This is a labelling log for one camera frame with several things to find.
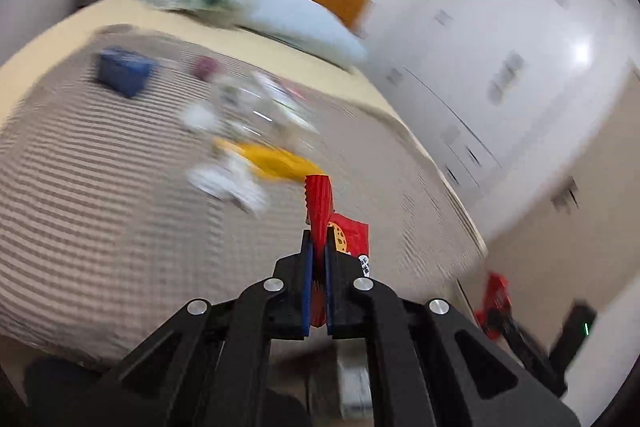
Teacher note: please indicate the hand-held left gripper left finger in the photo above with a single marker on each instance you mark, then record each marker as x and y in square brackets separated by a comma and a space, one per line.
[307, 292]

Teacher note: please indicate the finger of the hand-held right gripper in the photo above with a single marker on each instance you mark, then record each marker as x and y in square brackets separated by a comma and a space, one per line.
[525, 347]

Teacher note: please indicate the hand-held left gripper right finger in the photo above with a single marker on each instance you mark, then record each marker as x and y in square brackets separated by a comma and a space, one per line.
[330, 292]

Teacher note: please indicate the red wrapper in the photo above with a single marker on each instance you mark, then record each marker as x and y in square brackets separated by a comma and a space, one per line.
[495, 302]

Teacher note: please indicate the red snack packet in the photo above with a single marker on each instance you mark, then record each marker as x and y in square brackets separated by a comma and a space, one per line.
[320, 202]

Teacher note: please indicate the dark blue carton box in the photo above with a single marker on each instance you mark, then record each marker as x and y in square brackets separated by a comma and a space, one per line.
[125, 72]

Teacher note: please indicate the white plastic packet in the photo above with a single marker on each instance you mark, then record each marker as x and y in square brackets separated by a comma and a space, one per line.
[225, 184]

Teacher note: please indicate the yellow snack packet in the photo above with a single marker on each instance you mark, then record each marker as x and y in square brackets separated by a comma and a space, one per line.
[275, 159]

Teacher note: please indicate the white crumpled paper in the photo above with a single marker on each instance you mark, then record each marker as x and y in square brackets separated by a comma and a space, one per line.
[200, 117]

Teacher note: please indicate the brown checkered cloth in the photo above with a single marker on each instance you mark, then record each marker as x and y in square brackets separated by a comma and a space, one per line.
[100, 207]

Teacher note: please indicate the maroon knitted ball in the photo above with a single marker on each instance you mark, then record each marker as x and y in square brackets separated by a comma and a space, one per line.
[205, 68]

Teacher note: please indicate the light blue pillow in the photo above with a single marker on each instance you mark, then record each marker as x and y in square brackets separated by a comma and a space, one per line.
[300, 24]

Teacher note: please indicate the white wardrobe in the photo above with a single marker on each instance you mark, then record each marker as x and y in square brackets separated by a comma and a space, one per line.
[500, 32]

